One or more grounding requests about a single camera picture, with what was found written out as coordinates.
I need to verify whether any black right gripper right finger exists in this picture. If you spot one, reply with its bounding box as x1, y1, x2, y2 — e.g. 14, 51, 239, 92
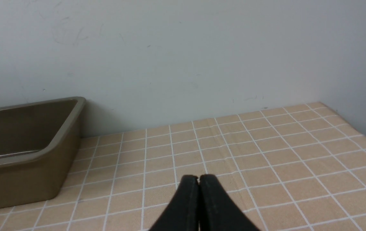
199, 174, 259, 231

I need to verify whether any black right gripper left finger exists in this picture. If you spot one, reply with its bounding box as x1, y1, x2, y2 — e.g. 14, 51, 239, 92
150, 175, 199, 231

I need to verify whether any beige checkered tablecloth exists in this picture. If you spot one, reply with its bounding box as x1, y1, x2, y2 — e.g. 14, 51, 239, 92
0, 102, 366, 231

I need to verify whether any olive green plastic bin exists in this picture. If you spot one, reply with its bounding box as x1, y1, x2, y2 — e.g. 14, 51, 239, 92
0, 97, 86, 209

